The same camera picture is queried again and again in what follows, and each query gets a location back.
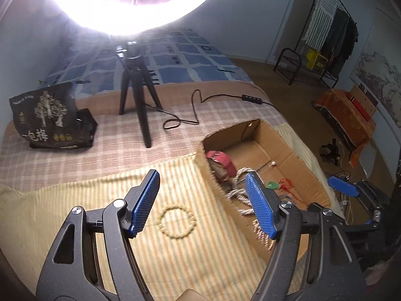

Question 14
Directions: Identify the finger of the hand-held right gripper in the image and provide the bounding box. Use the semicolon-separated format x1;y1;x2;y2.
328;176;383;210

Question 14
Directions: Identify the small black floor tripod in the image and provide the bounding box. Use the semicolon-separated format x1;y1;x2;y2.
320;138;342;165

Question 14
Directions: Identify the grey leaning board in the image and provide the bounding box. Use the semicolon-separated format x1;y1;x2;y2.
266;0;314;65

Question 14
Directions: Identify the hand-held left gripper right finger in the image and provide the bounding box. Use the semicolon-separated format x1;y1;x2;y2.
244;172;367;301

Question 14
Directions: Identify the black tabletop tripod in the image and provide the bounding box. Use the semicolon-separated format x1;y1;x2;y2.
116;39;163;148

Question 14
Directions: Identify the green jade pendant red cord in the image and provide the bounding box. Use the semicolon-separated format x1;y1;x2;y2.
268;178;295;195

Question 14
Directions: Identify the black metal shoe rack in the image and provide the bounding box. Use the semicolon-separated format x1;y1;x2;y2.
273;48;340;89

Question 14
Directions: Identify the dark green hanging garment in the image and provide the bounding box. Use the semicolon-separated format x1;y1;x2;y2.
320;8;350;66

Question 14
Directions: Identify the pink checked blanket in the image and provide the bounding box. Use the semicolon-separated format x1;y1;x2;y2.
0;99;289;192

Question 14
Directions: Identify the blue patterned bed sheet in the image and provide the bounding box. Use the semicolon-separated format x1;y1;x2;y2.
38;27;254;101

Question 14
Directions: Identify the tan fabric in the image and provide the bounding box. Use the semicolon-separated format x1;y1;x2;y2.
177;288;209;301

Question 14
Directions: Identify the black power cable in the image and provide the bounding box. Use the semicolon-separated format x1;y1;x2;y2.
157;89;273;130

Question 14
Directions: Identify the wall poster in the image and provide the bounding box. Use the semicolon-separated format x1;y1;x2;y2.
349;42;401;123

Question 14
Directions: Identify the white pearl necklace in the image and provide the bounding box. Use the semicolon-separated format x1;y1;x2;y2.
226;168;274;253

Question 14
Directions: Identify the orange cloth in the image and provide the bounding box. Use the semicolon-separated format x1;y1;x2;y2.
313;88;376;168

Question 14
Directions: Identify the striped hanging cloth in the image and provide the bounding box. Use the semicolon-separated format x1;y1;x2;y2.
305;0;339;52

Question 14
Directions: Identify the red leather watch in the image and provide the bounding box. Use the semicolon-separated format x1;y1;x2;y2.
206;150;238;182

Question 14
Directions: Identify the yellow striped cloth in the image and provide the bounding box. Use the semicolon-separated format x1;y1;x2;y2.
0;122;317;301

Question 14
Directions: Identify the black printed snack bag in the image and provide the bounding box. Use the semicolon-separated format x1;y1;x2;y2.
9;82;98;149

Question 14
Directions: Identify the cardboard box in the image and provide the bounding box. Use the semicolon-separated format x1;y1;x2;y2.
195;118;333;262

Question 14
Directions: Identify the black hanging garment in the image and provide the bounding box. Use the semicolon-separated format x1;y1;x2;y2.
338;16;359;69

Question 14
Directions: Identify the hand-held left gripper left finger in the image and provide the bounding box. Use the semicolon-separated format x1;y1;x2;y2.
35;169;161;301

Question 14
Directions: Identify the flat cardboard piece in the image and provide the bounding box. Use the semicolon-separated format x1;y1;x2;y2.
349;84;378;116

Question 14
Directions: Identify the cream bead bracelet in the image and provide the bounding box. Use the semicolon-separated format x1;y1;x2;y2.
157;206;195;238

